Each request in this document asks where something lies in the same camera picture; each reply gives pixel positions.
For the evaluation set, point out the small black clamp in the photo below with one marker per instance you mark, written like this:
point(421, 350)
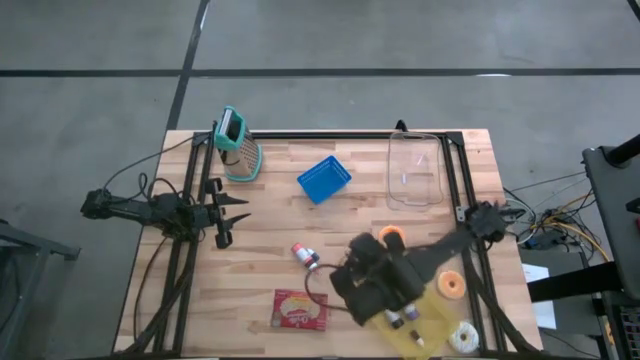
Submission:
point(400, 126)

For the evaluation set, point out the black metal rig frame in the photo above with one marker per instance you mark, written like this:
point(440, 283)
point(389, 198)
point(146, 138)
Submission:
point(350, 135)

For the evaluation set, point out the blue plastic basket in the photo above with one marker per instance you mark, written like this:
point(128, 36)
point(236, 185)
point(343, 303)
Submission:
point(324, 179)

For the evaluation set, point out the clear plastic container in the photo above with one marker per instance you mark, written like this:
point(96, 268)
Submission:
point(415, 201)

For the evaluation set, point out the white paper sheet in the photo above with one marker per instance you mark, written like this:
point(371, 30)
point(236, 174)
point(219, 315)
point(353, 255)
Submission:
point(545, 312)

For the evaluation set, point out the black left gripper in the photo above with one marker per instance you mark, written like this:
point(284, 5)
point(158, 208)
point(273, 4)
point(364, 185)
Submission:
point(207, 217)

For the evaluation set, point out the black stand bar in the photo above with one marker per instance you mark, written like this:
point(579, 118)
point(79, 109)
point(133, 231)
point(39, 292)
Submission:
point(575, 282)

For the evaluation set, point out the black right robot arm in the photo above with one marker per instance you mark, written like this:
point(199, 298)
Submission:
point(450, 245)

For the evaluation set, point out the grey metal mounting plate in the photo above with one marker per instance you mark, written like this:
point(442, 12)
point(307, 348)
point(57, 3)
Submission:
point(461, 213)

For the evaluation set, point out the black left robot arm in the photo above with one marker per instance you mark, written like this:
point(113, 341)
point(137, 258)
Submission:
point(130, 210)

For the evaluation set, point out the white frosted toy donut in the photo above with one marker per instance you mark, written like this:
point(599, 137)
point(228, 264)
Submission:
point(462, 345)

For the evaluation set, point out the black food colouring bottle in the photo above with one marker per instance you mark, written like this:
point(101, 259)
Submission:
point(395, 321)

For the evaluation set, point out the orange toy donut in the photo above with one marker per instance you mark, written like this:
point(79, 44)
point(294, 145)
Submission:
point(391, 231)
point(451, 291)

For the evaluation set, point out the yellow translucent tray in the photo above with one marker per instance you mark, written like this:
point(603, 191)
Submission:
point(435, 325)

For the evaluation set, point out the red food colouring bottle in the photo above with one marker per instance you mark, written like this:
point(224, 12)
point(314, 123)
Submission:
point(303, 255)

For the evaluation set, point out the teal metal box grater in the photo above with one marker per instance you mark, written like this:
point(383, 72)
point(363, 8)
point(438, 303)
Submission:
point(242, 160)

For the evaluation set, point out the red snack packet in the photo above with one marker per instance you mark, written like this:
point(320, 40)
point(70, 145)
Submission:
point(295, 310)

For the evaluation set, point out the grey metal stand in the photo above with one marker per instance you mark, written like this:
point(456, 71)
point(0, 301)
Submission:
point(30, 242)

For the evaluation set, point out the small brown dropper bottle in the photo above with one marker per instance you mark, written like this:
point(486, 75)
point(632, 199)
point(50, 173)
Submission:
point(416, 338)

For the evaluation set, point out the dark grey equipment case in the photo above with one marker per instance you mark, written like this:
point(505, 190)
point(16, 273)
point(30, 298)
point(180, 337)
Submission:
point(610, 200)

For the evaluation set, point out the black pole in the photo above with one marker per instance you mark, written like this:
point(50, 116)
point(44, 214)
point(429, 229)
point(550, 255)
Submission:
point(625, 150)

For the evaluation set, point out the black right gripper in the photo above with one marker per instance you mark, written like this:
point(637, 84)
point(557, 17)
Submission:
point(365, 300)

